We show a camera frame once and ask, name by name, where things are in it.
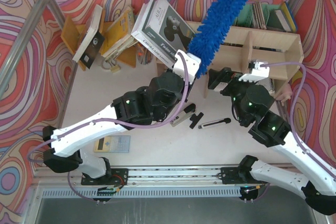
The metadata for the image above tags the white black utility knife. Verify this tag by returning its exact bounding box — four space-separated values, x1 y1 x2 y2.
198 118 231 129

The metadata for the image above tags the black plastic clip piece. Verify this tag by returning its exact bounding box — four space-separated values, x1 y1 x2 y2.
190 112 204 129

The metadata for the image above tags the blue fluffy duster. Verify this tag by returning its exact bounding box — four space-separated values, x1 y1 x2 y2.
188 0 248 78

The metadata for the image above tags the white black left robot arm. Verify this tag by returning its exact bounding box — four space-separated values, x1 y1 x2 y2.
43 69 195 180

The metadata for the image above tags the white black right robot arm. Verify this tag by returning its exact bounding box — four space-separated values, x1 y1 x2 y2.
208 68 335 216

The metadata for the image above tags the light wooden bookshelf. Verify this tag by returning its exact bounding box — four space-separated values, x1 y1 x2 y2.
154 20 305 108

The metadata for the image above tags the grey black stapler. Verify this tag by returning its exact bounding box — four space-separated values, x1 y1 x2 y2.
170 103 196 127

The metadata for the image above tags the white spiral notebook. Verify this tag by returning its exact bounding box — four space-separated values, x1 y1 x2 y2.
211 71 276 95

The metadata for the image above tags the pencil holder with pens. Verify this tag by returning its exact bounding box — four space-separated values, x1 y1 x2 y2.
135 43 153 65

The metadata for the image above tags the pink pig figure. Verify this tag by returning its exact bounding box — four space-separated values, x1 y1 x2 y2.
276 83 292 104

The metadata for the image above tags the brass padlock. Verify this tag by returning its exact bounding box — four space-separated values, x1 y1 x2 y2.
100 60 121 73

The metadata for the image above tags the blue yellow calculator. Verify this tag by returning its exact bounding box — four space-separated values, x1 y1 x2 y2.
93 135 131 153

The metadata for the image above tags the green desk organizer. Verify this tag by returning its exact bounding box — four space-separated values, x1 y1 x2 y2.
215 1 287 31

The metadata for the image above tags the yellow worn book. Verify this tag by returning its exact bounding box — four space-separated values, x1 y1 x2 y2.
101 6 136 61

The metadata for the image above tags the blue yellow book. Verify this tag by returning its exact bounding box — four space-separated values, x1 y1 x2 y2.
275 2 298 33

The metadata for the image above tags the white book black cover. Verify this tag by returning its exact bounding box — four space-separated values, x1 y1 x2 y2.
72 5 104 69

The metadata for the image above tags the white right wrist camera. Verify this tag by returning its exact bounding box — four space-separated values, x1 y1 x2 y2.
238 61 270 82

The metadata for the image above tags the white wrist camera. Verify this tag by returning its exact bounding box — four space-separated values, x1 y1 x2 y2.
172 50 201 84
238 61 270 82

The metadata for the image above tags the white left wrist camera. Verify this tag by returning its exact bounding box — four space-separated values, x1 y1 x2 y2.
172 50 201 84

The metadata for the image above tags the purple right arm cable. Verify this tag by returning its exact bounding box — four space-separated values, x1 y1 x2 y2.
259 61 336 180

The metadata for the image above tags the aluminium mounting rail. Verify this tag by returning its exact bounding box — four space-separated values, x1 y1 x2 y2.
33 166 320 187

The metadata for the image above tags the aluminium frame post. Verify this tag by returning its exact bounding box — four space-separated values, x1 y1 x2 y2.
1 0 49 98

